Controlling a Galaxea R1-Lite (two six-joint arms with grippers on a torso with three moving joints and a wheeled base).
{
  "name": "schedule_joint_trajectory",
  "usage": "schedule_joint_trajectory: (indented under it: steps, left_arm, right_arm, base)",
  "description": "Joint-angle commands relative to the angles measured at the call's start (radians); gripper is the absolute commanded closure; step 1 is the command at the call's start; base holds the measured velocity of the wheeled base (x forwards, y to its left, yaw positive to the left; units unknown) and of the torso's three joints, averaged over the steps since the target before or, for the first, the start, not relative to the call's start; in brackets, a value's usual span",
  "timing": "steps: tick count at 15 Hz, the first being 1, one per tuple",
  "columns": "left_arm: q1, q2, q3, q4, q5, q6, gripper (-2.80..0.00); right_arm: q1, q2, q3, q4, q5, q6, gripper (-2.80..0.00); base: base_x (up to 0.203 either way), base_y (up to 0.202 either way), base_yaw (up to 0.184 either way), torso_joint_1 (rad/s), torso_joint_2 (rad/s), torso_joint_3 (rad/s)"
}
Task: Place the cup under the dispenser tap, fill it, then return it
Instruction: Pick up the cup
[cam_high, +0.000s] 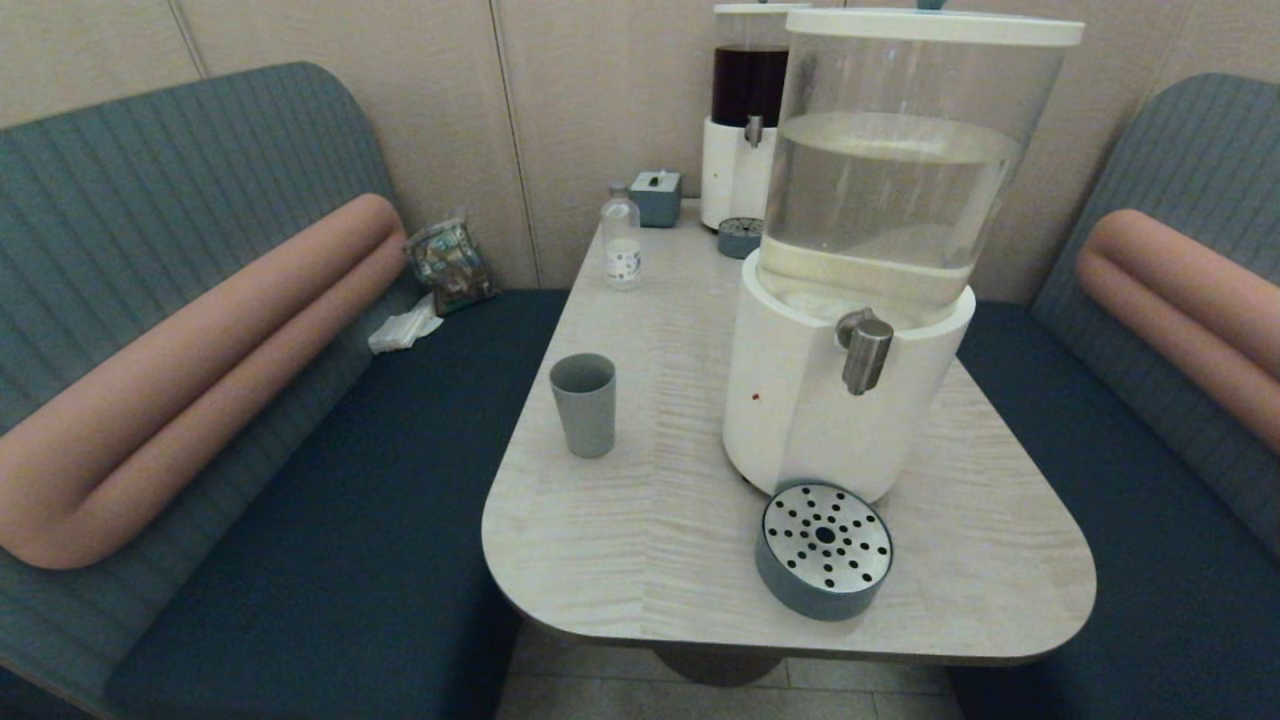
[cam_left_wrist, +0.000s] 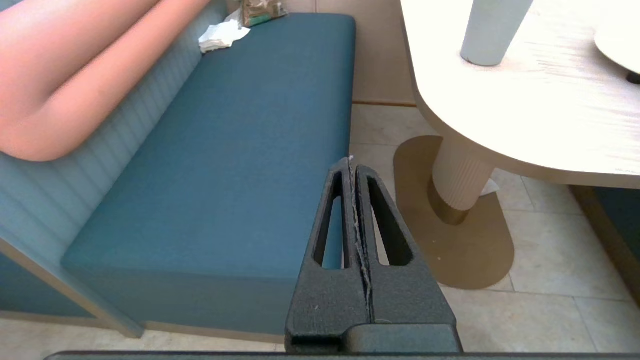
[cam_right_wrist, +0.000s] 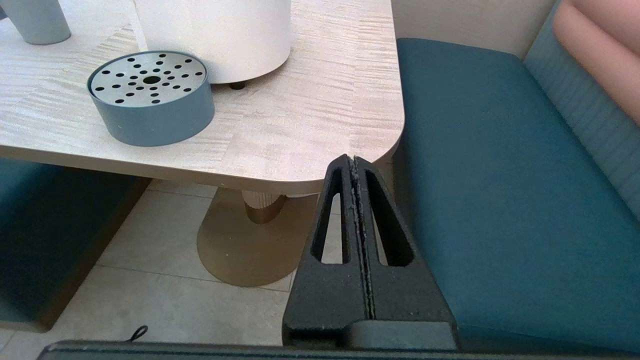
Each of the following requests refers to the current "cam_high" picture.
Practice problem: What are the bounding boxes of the grey plastic cup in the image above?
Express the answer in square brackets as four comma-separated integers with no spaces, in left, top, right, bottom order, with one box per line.
[549,353,617,459]

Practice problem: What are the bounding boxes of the silver water dispenser tap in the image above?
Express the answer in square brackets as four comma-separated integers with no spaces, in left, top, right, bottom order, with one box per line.
[836,308,895,396]

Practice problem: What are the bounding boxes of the small clear plastic bottle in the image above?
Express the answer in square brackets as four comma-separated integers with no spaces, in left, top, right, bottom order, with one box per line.
[601,183,643,290]

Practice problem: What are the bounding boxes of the clear water dispenser white base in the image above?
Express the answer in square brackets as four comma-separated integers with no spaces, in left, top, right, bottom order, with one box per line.
[722,30,1076,504]

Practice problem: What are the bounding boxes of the round blue perforated drip tray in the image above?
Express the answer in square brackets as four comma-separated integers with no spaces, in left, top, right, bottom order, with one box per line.
[717,217,764,260]
[755,483,894,622]

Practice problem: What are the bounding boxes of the grey-blue square tissue box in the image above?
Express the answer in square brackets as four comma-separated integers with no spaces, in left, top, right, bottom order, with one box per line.
[629,170,683,228]

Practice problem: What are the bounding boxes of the dark drink dispenser white base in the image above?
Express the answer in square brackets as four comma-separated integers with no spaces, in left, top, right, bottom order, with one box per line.
[700,12,801,233]

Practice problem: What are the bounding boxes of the clear bag of snacks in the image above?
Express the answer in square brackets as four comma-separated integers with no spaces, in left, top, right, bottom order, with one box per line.
[404,213,498,317]

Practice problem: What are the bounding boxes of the crumpled white tissue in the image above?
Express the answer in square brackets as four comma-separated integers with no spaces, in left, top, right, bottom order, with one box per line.
[367,294,444,355]

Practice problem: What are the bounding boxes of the white water dispenser lid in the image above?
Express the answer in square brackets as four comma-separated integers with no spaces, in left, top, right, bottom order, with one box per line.
[783,8,1086,48]

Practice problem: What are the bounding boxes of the teal upholstered booth bench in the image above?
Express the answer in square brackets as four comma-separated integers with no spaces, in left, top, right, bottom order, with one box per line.
[0,62,571,720]
[945,72,1280,720]

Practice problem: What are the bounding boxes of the dark round table pedestal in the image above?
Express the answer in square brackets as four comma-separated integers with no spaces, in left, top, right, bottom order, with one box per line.
[652,645,789,688]

